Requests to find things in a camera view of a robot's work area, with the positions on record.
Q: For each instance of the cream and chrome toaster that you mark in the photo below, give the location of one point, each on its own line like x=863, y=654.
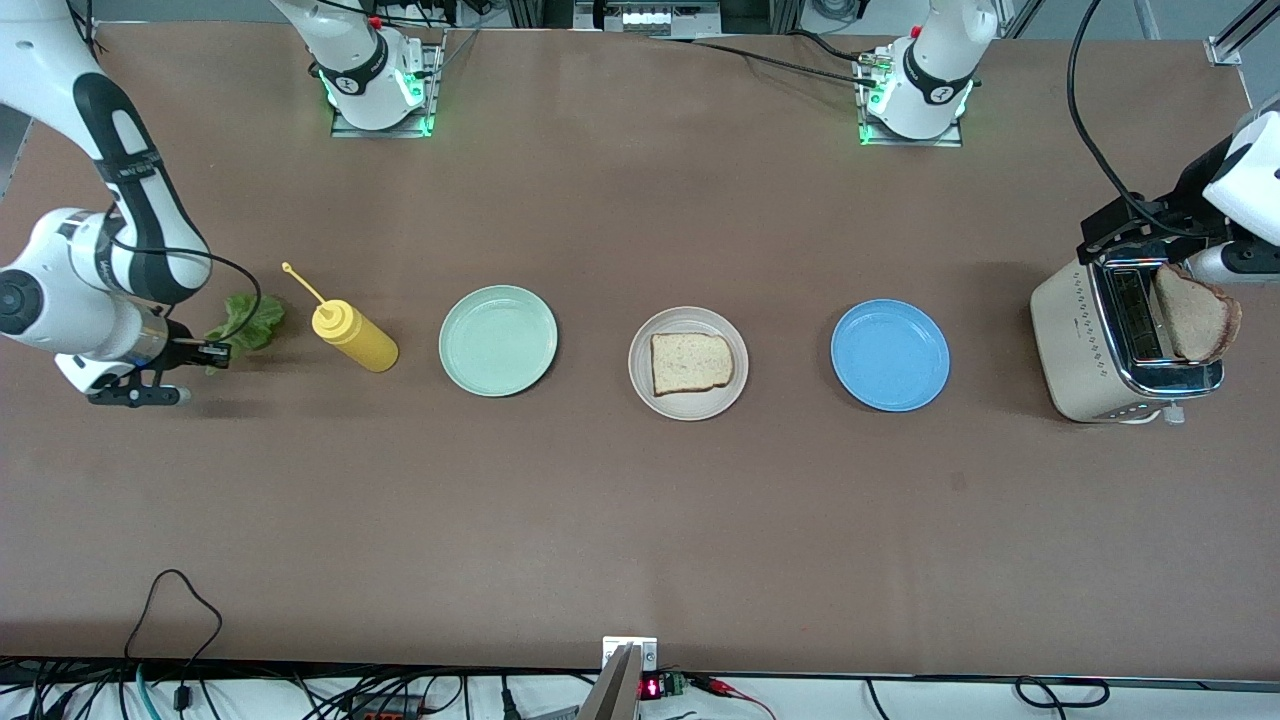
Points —
x=1075, y=340

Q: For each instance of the grey aluminium bar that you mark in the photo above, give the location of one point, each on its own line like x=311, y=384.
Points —
x=615, y=695

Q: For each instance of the yellow squeeze bottle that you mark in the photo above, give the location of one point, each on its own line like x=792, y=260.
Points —
x=360, y=340

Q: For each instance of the light bread slice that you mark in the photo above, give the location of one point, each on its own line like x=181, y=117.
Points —
x=690, y=362

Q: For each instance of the beige plate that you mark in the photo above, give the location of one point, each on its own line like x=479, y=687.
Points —
x=690, y=408

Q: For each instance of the aluminium frame post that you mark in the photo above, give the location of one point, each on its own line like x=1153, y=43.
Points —
x=1225, y=48

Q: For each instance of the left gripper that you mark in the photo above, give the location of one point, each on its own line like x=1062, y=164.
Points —
x=1178, y=208

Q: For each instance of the red display circuit module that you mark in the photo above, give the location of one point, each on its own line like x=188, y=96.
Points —
x=652, y=688

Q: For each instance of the white power box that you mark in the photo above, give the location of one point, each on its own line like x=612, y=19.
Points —
x=650, y=18

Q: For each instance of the brown-crusted bread slice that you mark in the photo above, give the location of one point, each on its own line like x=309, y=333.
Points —
x=1200, y=320

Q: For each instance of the green lettuce leaf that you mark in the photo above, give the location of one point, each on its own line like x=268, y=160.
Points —
x=255, y=320

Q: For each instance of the blue plate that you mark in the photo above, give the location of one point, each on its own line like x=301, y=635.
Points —
x=890, y=355

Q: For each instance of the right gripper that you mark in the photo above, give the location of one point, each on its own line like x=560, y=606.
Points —
x=183, y=351

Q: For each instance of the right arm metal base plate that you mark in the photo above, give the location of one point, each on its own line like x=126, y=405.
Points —
x=345, y=128

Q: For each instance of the mint green plate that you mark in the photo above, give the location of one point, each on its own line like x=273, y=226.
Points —
x=498, y=340

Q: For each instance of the white metal bracket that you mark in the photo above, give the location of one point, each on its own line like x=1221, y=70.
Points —
x=612, y=650

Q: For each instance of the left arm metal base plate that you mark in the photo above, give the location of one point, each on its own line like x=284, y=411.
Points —
x=945, y=140

